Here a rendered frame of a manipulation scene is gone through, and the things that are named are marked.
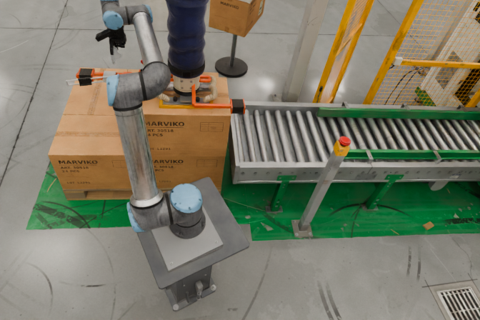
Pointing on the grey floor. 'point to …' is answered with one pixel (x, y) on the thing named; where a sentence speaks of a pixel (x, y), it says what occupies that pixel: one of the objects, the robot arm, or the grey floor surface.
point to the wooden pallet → (101, 193)
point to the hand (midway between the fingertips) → (114, 56)
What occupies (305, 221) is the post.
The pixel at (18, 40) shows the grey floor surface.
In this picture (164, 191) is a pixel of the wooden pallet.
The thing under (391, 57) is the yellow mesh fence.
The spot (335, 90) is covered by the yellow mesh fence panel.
